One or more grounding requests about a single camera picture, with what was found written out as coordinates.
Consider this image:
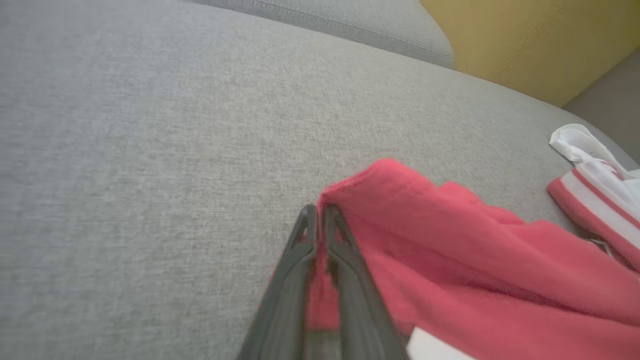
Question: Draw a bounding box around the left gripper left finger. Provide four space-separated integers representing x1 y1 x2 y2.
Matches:
237 203 320 360

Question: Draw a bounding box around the large grey sofa ottoman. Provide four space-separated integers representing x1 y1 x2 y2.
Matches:
0 0 640 360

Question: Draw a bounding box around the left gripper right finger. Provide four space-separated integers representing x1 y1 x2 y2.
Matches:
322 204 411 360

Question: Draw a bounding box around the grey sofa seat cushion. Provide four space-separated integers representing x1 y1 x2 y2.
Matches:
195 0 455 69

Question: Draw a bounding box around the red jersey striped white trim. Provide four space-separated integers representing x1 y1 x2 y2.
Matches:
272 123 640 360

